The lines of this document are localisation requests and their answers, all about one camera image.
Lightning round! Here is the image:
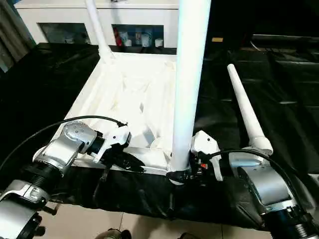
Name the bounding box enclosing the white plastic table top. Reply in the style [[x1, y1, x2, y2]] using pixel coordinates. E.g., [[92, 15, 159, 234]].
[[33, 51, 197, 186]]

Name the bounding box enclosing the black mat cover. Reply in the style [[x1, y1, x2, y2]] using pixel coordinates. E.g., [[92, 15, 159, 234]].
[[0, 42, 319, 230]]

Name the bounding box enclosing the white glass door cabinet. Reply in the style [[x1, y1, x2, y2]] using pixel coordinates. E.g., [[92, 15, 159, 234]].
[[15, 0, 180, 49]]

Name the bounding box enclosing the dark metal bar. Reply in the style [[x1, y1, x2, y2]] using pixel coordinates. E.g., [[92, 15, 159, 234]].
[[251, 34, 319, 43]]

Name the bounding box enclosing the grey curtain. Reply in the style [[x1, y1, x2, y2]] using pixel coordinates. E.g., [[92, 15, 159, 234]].
[[0, 0, 38, 73]]

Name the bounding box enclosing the black folding stand frame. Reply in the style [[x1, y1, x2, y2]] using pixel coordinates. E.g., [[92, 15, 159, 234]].
[[39, 201, 59, 217]]

